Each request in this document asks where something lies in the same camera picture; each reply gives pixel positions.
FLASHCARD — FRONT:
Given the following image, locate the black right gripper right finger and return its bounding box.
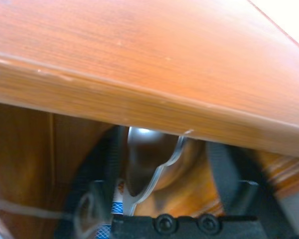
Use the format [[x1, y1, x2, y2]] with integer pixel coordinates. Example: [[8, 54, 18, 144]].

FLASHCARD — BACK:
[[205, 143, 299, 239]]

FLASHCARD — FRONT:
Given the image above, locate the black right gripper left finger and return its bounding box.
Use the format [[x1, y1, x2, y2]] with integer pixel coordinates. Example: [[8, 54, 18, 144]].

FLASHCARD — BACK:
[[53, 126, 122, 239]]

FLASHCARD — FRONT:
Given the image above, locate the metal bowl with eared rim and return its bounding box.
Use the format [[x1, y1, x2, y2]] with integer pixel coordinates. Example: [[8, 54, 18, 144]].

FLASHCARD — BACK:
[[123, 126, 191, 216]]

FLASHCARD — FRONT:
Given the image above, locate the wooden tabletop cabinet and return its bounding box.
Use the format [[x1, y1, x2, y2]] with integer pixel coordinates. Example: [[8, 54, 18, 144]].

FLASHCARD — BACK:
[[0, 0, 299, 239]]

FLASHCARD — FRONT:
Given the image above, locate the brown wooden shelf edge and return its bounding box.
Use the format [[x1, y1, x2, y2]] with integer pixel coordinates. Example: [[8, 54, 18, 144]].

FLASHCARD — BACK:
[[0, 0, 299, 160]]

